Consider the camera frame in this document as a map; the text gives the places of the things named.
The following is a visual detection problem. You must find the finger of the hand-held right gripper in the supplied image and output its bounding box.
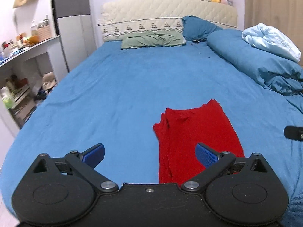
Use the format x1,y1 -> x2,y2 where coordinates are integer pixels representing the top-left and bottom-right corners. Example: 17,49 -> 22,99
283,126 -> 303,141

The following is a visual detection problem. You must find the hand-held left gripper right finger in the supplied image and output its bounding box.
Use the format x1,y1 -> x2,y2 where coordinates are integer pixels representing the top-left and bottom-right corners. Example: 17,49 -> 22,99
181,143 -> 273,192

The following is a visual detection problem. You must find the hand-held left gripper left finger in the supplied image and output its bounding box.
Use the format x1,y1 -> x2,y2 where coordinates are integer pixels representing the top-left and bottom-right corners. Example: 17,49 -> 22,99
27,143 -> 118,193

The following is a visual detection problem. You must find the red knit sweater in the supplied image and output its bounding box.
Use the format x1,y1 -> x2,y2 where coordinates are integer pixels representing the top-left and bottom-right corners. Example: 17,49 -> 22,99
153,99 -> 245,186

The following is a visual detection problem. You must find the bed with blue sheet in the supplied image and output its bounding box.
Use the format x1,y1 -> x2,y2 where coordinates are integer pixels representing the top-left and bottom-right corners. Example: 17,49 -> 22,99
0,40 -> 303,218

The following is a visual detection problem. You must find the blue fuzzy rug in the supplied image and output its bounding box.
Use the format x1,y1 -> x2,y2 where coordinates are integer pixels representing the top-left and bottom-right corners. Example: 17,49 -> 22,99
283,189 -> 303,227

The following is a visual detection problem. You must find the blue duvet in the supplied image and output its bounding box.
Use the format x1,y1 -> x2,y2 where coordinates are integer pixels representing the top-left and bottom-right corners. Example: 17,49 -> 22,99
206,30 -> 303,96

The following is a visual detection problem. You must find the beige cloth bag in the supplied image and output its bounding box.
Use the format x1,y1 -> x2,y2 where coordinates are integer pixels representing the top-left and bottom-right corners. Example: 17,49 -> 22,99
42,72 -> 58,90

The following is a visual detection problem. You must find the storage rack under desk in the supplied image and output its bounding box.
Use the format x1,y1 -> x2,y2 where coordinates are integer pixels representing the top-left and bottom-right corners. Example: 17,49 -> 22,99
0,85 -> 36,124

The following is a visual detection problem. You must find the light blue blanket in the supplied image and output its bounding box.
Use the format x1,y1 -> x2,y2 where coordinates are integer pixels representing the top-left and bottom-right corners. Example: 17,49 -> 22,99
242,23 -> 301,63

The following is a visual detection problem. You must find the white wardrobe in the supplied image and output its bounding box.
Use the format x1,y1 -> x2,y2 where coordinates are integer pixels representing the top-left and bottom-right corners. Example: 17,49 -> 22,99
50,0 -> 97,72

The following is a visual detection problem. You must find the white desk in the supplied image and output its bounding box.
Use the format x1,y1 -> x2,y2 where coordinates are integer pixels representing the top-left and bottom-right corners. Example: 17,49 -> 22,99
0,35 -> 61,133

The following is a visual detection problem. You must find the green pillow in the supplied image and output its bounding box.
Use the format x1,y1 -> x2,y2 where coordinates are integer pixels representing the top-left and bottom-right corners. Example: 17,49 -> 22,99
121,30 -> 187,50

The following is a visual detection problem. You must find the blue pillow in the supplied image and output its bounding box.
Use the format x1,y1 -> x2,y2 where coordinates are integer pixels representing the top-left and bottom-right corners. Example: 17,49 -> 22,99
182,15 -> 224,42

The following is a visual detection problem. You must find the beige curtain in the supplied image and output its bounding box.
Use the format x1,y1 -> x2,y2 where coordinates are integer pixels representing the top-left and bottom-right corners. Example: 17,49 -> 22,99
244,0 -> 303,67

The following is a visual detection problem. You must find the wicker basket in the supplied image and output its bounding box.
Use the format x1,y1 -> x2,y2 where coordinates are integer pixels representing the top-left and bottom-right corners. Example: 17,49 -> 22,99
32,25 -> 52,42

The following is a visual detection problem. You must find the cream quilted headboard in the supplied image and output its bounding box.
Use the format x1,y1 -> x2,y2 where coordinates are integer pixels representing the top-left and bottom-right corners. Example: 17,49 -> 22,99
101,0 -> 238,42

